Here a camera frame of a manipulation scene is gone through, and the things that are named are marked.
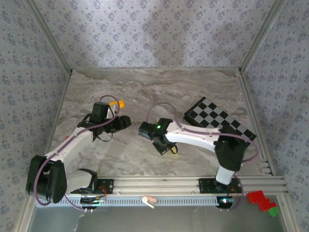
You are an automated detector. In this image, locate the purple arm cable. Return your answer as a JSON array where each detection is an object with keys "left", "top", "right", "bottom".
[
  {"left": 146, "top": 102, "right": 262, "bottom": 212},
  {"left": 35, "top": 95, "right": 121, "bottom": 213}
]

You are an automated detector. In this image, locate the black grey chessboard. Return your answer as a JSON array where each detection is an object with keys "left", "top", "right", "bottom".
[{"left": 183, "top": 96, "right": 257, "bottom": 142}]

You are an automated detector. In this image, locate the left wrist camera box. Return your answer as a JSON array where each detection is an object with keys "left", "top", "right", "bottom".
[{"left": 91, "top": 101, "right": 117, "bottom": 121}]

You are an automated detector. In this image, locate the red toy brick stack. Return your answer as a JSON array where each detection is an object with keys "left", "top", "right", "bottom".
[{"left": 246, "top": 190, "right": 277, "bottom": 212}]

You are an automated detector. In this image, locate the grey slotted cable duct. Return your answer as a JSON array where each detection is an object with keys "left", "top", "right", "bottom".
[{"left": 35, "top": 196, "right": 222, "bottom": 207}]

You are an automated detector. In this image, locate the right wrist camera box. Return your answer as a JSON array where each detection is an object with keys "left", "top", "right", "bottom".
[{"left": 139, "top": 121, "right": 158, "bottom": 140}]

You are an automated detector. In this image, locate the aluminium frame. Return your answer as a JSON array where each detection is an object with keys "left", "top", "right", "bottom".
[{"left": 14, "top": 0, "right": 300, "bottom": 232}]

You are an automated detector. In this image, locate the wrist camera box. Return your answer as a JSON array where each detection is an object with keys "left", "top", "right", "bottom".
[
  {"left": 91, "top": 101, "right": 117, "bottom": 121},
  {"left": 139, "top": 121, "right": 158, "bottom": 140}
]

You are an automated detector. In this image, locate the small circuit board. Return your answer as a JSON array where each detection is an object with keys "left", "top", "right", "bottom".
[
  {"left": 80, "top": 196, "right": 107, "bottom": 209},
  {"left": 216, "top": 196, "right": 236, "bottom": 209}
]

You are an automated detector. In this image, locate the pink white clip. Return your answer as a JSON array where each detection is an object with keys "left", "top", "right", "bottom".
[{"left": 141, "top": 195, "right": 158, "bottom": 209}]

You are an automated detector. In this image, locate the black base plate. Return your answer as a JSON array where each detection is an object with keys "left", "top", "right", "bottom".
[
  {"left": 198, "top": 178, "right": 243, "bottom": 194},
  {"left": 70, "top": 178, "right": 114, "bottom": 195}
]

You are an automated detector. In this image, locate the orange rectangular block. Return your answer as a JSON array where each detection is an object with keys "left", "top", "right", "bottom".
[{"left": 109, "top": 100, "right": 126, "bottom": 109}]

